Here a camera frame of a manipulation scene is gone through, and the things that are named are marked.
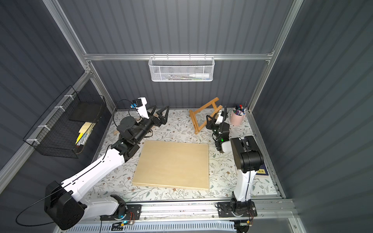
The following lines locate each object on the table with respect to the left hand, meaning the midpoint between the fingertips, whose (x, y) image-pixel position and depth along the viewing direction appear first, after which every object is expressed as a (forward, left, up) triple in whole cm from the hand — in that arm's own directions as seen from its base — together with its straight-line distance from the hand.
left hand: (164, 107), depth 66 cm
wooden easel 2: (+16, -28, -18) cm, 37 cm away
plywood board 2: (-9, -1, -41) cm, 42 cm away
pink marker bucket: (+22, -46, -29) cm, 59 cm away
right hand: (+16, -25, -23) cm, 37 cm away
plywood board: (-23, 0, -40) cm, 46 cm away
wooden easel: (+15, +43, -40) cm, 60 cm away
